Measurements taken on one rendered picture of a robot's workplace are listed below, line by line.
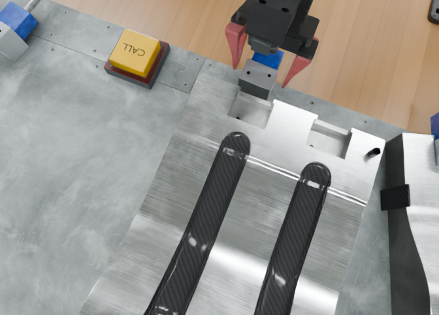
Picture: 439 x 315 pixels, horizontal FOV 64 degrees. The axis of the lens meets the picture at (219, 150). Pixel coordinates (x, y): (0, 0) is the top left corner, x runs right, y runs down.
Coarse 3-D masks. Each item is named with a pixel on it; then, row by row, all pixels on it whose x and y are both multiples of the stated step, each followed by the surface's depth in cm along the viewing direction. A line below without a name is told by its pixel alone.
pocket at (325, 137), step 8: (312, 128) 49; (320, 128) 49; (328, 128) 48; (336, 128) 48; (312, 136) 48; (320, 136) 48; (328, 136) 48; (336, 136) 48; (344, 136) 48; (312, 144) 48; (320, 144) 48; (328, 144) 48; (336, 144) 48; (344, 144) 48; (328, 152) 48; (336, 152) 48; (344, 152) 46
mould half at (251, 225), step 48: (192, 96) 47; (192, 144) 46; (288, 144) 45; (384, 144) 45; (192, 192) 44; (240, 192) 44; (288, 192) 44; (336, 192) 44; (144, 240) 42; (240, 240) 43; (336, 240) 43; (96, 288) 38; (144, 288) 38; (240, 288) 40; (336, 288) 42
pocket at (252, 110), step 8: (240, 96) 49; (248, 96) 49; (232, 104) 47; (240, 104) 50; (248, 104) 50; (256, 104) 49; (264, 104) 48; (272, 104) 47; (232, 112) 49; (240, 112) 49; (248, 112) 49; (256, 112) 49; (264, 112) 49; (248, 120) 49; (256, 120) 49; (264, 120) 49; (264, 128) 49
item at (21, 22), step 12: (36, 0) 58; (0, 12) 56; (12, 12) 56; (24, 12) 56; (0, 24) 54; (12, 24) 56; (24, 24) 56; (36, 24) 59; (0, 36) 54; (12, 36) 55; (24, 36) 58; (0, 48) 55; (12, 48) 57; (24, 48) 59; (12, 60) 58
